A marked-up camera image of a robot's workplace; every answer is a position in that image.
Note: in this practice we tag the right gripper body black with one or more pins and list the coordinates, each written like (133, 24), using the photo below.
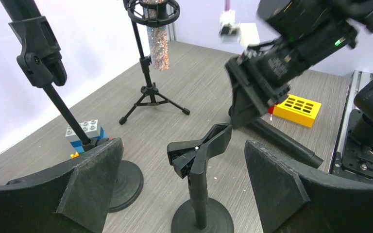
(252, 93)

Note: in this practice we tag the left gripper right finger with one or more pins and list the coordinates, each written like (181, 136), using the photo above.
(292, 197)

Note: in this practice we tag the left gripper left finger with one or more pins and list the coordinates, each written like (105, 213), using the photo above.
(70, 197)

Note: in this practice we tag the black handheld microphone front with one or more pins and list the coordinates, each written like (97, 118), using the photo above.
(290, 146)

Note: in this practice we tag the black front microphone stand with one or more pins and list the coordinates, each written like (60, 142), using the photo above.
(200, 214)

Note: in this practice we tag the black microphone stand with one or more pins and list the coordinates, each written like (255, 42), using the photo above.
(200, 214)
(40, 60)

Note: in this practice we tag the black tripod stand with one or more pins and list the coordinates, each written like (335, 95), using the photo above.
(150, 93)

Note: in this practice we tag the glitter condenser microphone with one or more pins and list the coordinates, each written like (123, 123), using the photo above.
(155, 15)

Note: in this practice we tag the black rear microphone stand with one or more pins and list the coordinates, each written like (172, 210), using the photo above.
(40, 60)

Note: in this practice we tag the yellow perforated block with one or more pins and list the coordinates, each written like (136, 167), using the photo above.
(298, 110)

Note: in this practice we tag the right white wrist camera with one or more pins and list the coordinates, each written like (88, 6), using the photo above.
(231, 32)

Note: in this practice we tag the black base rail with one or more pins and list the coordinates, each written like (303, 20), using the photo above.
(353, 157)

